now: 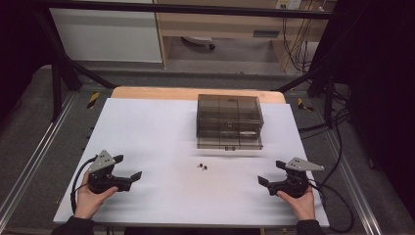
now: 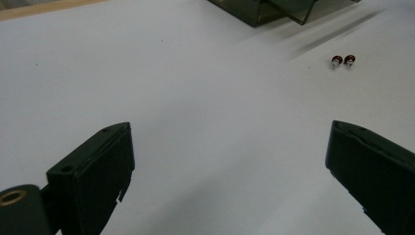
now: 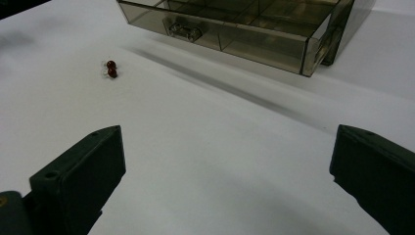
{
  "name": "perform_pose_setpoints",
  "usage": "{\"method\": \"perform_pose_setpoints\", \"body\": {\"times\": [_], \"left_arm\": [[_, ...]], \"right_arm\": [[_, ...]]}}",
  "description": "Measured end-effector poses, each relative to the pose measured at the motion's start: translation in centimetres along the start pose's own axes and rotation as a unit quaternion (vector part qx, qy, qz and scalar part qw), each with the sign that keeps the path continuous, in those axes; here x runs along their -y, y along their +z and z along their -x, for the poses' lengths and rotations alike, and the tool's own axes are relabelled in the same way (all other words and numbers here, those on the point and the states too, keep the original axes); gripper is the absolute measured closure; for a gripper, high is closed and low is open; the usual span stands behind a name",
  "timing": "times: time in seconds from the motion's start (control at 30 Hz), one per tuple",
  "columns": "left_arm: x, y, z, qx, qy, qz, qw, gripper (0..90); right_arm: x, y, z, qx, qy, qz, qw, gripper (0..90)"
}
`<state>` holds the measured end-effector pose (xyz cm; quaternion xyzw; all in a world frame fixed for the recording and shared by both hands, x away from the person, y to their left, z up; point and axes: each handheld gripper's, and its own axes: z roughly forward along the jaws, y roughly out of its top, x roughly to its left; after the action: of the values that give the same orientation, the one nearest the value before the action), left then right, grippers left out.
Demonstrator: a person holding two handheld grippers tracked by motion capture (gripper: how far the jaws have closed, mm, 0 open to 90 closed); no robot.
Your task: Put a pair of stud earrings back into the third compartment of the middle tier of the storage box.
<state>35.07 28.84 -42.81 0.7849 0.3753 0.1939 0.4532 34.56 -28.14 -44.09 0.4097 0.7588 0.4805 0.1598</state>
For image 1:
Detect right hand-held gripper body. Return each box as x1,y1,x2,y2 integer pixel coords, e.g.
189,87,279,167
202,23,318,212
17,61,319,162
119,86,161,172
266,157,325,199

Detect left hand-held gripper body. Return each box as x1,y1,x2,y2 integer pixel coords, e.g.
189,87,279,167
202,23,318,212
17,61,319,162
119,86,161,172
87,149,132,195

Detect smoky transparent drawer box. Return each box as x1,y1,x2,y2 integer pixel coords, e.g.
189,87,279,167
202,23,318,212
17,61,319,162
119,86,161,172
196,93,265,152

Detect person's right hand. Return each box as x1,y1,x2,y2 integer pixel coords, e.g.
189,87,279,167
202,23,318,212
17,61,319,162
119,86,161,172
276,188,317,221

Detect person's left hand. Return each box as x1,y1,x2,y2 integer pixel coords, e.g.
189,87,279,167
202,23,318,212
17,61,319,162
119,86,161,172
73,171,119,220

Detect white table mat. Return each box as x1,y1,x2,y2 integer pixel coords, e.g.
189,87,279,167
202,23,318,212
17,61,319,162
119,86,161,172
53,97,331,228

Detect yellow black hazard tape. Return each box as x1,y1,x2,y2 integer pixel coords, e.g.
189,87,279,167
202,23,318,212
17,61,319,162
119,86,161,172
85,91,101,111
296,97,315,113

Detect white cabinet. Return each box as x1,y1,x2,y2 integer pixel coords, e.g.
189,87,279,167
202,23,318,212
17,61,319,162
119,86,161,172
48,0,163,64

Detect office chair base with caster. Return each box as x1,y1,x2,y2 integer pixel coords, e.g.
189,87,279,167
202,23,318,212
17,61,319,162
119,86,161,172
180,35,217,52

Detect light wooden desk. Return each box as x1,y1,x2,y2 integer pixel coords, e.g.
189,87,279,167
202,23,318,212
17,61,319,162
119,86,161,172
153,0,338,71

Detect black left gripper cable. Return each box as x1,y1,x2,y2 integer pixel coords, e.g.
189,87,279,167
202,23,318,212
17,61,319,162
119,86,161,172
69,155,99,215

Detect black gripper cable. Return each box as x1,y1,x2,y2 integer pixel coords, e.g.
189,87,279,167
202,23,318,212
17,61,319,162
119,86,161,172
69,155,99,215
307,178,355,234

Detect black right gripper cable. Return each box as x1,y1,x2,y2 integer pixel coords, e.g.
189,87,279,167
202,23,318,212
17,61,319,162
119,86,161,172
307,178,355,234

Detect aluminium floor rail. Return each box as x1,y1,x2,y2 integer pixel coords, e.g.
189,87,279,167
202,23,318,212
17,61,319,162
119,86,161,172
0,92,78,223
325,129,384,235

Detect black floor cables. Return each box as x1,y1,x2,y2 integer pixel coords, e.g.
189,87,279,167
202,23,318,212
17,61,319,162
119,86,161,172
298,91,377,170

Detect black metal frame leg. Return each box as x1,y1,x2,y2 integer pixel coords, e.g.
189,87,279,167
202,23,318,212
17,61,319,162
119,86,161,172
275,9,356,129
32,8,116,122

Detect hanging bundle of cables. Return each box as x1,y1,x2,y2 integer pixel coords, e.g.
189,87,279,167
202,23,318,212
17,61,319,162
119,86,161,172
281,9,320,75

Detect white wall socket strip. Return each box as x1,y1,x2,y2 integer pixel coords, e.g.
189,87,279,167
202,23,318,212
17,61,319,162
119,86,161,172
275,0,303,11

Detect black metal frame crossbar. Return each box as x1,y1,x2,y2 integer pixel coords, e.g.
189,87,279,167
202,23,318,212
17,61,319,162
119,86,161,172
32,0,335,21

